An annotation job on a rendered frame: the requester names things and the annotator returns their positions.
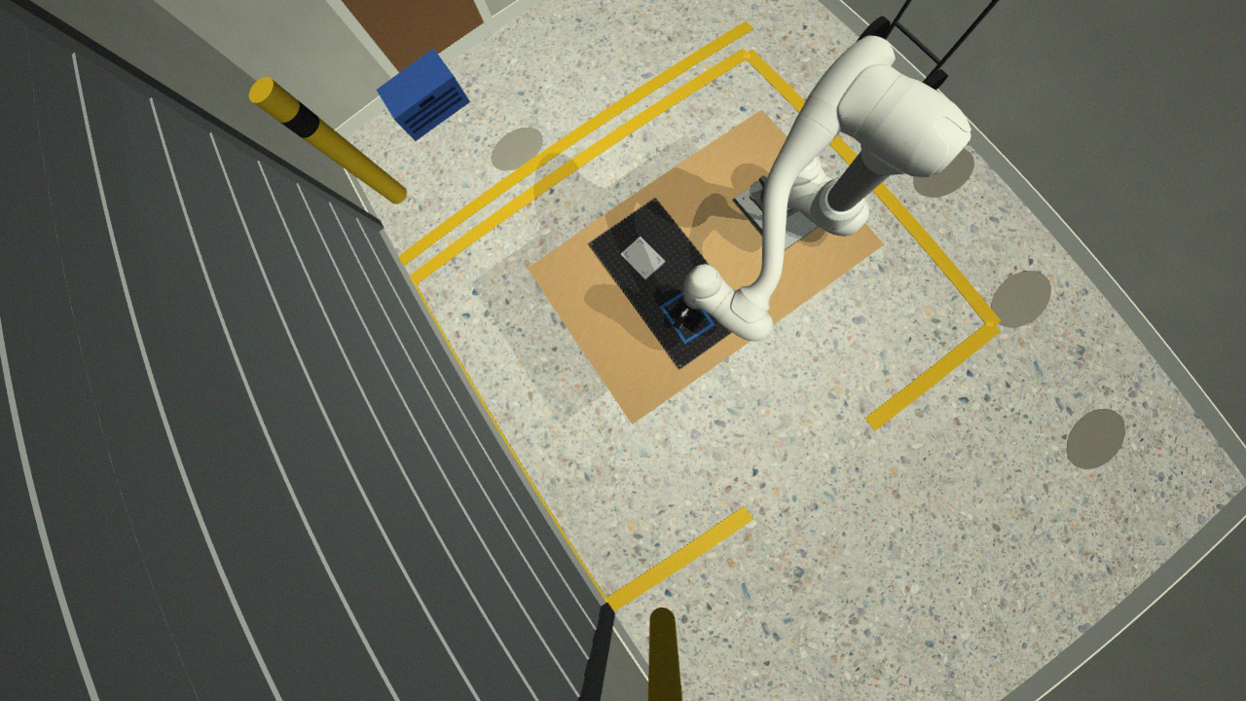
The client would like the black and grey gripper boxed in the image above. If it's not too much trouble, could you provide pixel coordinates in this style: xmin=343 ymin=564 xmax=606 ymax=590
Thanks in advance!
xmin=673 ymin=303 xmax=697 ymax=329

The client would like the black well plate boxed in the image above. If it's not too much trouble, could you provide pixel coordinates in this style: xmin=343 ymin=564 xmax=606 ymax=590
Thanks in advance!
xmin=670 ymin=300 xmax=705 ymax=332

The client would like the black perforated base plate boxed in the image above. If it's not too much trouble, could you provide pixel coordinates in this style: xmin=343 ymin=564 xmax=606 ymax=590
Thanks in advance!
xmin=588 ymin=198 xmax=731 ymax=370

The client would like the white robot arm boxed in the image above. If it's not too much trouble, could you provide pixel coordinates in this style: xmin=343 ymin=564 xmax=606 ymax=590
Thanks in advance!
xmin=683 ymin=36 xmax=971 ymax=342

